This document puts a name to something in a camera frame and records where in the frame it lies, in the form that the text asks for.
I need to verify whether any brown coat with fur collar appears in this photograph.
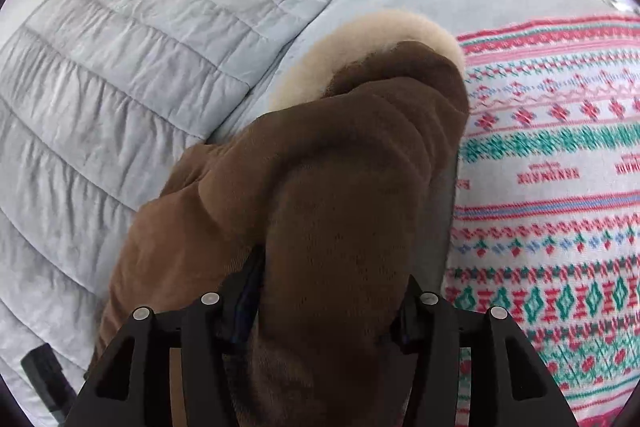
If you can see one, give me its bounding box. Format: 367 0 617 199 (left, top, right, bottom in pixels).
96 11 469 426

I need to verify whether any black device at bedside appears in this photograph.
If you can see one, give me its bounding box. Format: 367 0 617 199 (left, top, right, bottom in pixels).
21 343 77 426

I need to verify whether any patterned knit blanket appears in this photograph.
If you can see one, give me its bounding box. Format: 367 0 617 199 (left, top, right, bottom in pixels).
442 15 639 426

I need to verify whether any grey quilted headboard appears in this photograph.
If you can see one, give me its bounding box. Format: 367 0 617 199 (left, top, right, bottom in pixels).
1 0 331 426

